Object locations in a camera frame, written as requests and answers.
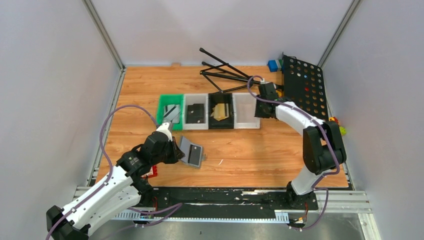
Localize black credit card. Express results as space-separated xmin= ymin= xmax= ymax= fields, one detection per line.
xmin=187 ymin=144 xmax=203 ymax=168

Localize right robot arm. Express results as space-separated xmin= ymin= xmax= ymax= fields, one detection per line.
xmin=254 ymin=82 xmax=347 ymax=209

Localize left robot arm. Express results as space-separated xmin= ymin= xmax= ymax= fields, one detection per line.
xmin=46 ymin=122 xmax=185 ymax=240

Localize silver cards in bin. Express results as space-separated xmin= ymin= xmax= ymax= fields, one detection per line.
xmin=163 ymin=104 xmax=181 ymax=124

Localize white bin with black card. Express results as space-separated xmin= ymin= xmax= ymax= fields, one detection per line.
xmin=182 ymin=93 xmax=209 ymax=130

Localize black card in bin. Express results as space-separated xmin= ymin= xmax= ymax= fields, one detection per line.
xmin=185 ymin=103 xmax=206 ymax=124

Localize gold cards in bin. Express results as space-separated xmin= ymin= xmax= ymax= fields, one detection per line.
xmin=210 ymin=103 xmax=230 ymax=121

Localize red toy window block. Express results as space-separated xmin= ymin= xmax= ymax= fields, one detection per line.
xmin=145 ymin=165 xmax=158 ymax=178

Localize blue toy block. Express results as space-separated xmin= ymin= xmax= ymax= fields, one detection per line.
xmin=267 ymin=59 xmax=284 ymax=73

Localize white empty bin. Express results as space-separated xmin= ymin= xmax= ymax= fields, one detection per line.
xmin=232 ymin=92 xmax=261 ymax=129

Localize black perforated tray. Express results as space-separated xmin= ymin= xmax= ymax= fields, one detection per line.
xmin=281 ymin=54 xmax=329 ymax=121

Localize black folding stand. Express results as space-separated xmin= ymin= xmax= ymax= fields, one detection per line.
xmin=199 ymin=47 xmax=261 ymax=96

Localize green plastic bin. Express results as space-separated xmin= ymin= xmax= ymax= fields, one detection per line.
xmin=156 ymin=94 xmax=184 ymax=131

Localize black plastic bin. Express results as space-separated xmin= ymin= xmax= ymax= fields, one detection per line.
xmin=208 ymin=93 xmax=235 ymax=130

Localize colourful toy figure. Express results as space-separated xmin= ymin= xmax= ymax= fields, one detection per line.
xmin=329 ymin=116 xmax=347 ymax=136

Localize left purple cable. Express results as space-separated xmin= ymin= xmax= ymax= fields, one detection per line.
xmin=45 ymin=104 xmax=184 ymax=240

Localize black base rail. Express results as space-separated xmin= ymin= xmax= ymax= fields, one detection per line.
xmin=134 ymin=187 xmax=319 ymax=220

